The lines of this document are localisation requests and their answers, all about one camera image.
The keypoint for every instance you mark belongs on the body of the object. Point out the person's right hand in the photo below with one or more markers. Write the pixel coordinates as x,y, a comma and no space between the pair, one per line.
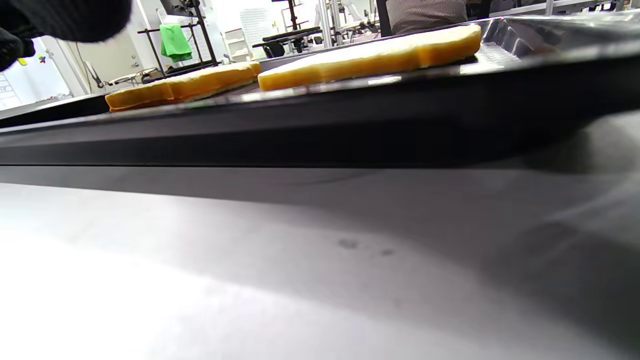
60,17

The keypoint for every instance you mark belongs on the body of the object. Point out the toast slice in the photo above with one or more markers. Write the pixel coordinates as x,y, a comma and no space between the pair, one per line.
370,59
185,86

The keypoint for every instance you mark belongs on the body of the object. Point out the black food tray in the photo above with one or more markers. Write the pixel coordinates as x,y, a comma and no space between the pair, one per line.
320,125

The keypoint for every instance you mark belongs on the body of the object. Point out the green cloth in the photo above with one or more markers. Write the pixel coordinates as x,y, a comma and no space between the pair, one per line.
175,42

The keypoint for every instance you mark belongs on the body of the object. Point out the black metal rack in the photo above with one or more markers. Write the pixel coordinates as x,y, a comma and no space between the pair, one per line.
206,40

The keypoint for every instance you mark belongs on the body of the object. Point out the black mesh office chair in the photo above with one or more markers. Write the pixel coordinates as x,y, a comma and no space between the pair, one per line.
382,20

